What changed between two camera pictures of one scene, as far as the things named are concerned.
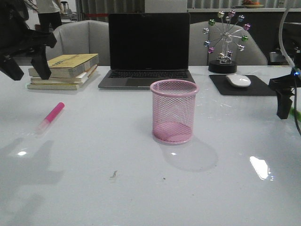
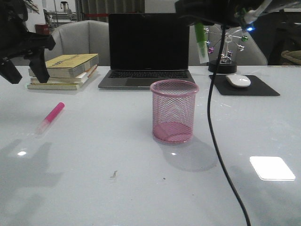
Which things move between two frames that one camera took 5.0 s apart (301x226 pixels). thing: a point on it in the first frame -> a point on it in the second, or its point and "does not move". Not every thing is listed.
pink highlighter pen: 50,118 does not move
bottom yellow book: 53,86 does not move
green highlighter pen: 292,111 -> 201,36
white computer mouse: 239,80 does not move
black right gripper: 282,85 -> 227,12
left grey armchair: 81,38 does not move
